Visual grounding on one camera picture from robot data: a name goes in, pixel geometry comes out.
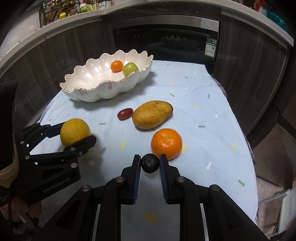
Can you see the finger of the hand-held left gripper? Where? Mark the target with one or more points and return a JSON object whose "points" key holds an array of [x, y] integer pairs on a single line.
{"points": [[41, 131], [85, 143]]}

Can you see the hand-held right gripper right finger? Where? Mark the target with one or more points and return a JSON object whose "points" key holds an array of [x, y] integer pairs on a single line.
{"points": [[163, 178]]}

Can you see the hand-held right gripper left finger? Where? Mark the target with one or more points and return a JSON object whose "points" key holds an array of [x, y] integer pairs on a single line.
{"points": [[137, 178]]}

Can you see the yellow lemon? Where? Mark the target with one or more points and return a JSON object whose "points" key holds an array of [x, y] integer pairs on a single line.
{"points": [[74, 131]]}

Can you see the small brown longan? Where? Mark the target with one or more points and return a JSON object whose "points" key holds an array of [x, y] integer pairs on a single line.
{"points": [[150, 163]]}

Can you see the orange tangerine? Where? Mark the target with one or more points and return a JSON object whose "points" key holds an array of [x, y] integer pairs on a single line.
{"points": [[116, 66], [166, 142]]}

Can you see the red grape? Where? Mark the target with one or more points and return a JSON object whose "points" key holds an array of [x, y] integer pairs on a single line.
{"points": [[124, 114]]}

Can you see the yellow spotted mango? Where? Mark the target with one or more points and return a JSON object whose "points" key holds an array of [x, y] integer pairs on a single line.
{"points": [[151, 114]]}

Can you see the white scalloped ceramic bowl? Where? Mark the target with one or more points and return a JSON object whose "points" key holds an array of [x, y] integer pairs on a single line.
{"points": [[92, 69]]}

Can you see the green apple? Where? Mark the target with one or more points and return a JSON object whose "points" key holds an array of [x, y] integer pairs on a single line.
{"points": [[130, 69]]}

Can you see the person's left hand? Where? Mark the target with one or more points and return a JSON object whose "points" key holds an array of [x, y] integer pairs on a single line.
{"points": [[30, 212]]}

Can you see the light blue patterned cloth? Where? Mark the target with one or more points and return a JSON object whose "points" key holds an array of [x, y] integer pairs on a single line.
{"points": [[196, 139]]}

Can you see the dark wood cabinet door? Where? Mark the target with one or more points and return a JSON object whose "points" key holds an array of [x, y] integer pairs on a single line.
{"points": [[23, 69], [249, 69], [81, 39]]}

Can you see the yellow cap bottle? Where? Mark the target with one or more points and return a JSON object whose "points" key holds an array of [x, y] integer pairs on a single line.
{"points": [[62, 15]]}

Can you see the built-in black oven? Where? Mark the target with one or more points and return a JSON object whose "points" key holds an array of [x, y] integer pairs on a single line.
{"points": [[161, 39]]}

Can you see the green plastic pitcher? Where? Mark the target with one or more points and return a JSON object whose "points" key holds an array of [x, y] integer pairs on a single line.
{"points": [[86, 8]]}

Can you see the teal plastic bag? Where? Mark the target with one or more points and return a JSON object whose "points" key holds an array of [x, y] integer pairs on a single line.
{"points": [[275, 17]]}

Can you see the red plastic bag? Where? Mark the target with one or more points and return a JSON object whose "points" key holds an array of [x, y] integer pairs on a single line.
{"points": [[259, 4]]}

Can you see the white metal frame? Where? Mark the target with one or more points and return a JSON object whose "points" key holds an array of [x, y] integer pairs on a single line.
{"points": [[284, 197]]}

